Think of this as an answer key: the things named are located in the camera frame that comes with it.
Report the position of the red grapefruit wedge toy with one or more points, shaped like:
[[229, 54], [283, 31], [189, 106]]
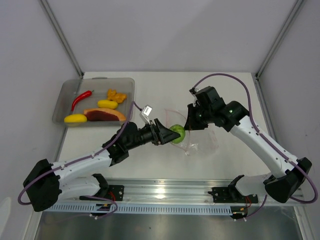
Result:
[[104, 115]]

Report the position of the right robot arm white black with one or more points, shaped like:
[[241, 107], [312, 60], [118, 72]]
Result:
[[287, 172]]

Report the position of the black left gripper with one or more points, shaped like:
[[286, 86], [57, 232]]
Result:
[[160, 134]]

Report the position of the orange ginger root toy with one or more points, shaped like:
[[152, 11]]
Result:
[[113, 95]]

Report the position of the clear pink zip top bag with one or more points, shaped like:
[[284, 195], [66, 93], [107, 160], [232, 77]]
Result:
[[196, 142]]

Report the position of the aluminium frame post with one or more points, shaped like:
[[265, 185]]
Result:
[[280, 36], [52, 19]]

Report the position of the left aluminium frame post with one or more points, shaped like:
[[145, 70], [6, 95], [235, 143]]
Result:
[[52, 19]]

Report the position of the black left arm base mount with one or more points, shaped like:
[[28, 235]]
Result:
[[111, 192]]

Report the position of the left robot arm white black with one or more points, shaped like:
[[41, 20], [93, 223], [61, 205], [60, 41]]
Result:
[[111, 153]]

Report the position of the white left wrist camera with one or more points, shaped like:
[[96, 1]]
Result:
[[145, 113]]

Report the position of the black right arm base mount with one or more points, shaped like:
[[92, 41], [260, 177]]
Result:
[[231, 195]]

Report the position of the right aluminium frame post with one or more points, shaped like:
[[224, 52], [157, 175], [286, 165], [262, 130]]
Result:
[[280, 36]]

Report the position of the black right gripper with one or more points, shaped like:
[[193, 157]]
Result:
[[191, 124]]

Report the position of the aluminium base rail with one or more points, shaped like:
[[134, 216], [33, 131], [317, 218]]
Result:
[[165, 191]]

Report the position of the yellow lemon toy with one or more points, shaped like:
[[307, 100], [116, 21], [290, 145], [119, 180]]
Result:
[[75, 118], [109, 104]]

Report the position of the grey slotted cable duct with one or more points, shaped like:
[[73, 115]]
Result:
[[132, 208]]

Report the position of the red chili pepper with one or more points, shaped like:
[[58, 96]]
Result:
[[81, 97]]

